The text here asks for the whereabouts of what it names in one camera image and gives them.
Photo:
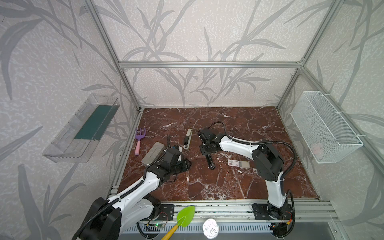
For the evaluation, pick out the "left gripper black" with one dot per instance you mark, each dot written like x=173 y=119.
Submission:
x=179 y=161

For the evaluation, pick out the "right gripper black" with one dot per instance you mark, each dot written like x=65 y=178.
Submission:
x=206 y=148

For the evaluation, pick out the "beige stapler black cap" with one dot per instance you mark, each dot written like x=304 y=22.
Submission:
x=187 y=139

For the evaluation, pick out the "white red staple box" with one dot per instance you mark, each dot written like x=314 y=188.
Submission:
x=240 y=164

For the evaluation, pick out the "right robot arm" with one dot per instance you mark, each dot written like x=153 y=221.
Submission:
x=268 y=162

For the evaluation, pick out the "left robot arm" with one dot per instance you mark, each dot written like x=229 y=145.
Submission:
x=108 y=218

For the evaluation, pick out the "grey rectangular block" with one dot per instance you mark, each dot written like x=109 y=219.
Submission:
x=153 y=154

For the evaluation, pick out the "purple pink toy rake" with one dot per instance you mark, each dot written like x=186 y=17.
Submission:
x=140 y=134

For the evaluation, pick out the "green plastic toy shovel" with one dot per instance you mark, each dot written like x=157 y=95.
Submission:
x=184 y=218

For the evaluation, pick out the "crumpled white paper cup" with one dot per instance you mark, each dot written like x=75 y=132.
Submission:
x=211 y=229

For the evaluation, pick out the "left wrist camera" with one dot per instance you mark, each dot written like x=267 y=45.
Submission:
x=172 y=156

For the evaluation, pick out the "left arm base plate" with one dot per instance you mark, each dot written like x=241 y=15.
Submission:
x=163 y=212

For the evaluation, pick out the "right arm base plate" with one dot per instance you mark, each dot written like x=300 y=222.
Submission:
x=270 y=212

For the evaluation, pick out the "clear plastic wall tray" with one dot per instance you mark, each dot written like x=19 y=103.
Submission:
x=80 y=137

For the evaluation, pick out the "aluminium front rail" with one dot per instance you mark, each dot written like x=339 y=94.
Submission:
x=241 y=211

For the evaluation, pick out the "white wire mesh basket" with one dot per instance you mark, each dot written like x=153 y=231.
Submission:
x=326 y=132

